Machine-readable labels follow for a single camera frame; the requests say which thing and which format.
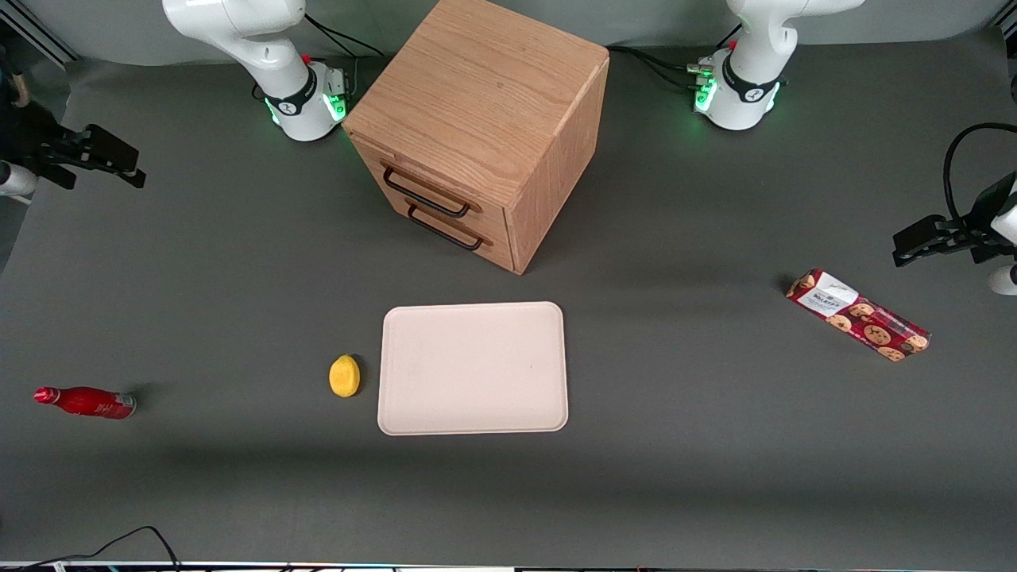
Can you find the yellow lemon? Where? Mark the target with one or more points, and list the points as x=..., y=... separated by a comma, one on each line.
x=344, y=376

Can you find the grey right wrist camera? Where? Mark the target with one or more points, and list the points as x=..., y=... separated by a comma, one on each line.
x=14, y=179

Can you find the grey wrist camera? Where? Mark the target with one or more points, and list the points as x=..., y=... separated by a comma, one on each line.
x=14, y=179
x=1005, y=280

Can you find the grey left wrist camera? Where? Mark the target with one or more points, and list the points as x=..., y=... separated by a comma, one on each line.
x=1005, y=280

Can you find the red cookie package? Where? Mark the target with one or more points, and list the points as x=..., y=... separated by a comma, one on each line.
x=858, y=314

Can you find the oak wooden drawer cabinet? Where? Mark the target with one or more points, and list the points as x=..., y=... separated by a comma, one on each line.
x=485, y=87

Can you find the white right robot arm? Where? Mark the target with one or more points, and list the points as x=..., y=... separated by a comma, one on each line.
x=238, y=32

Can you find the aluminium frame rail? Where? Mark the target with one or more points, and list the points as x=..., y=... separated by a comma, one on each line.
x=36, y=40

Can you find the beige rectangular plastic tray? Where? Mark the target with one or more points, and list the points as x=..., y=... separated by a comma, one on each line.
x=473, y=369

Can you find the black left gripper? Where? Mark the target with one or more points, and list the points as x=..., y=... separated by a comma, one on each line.
x=974, y=231

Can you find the red soda bottle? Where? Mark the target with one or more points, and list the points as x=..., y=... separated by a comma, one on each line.
x=87, y=402

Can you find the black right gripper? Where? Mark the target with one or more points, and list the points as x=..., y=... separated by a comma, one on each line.
x=33, y=137

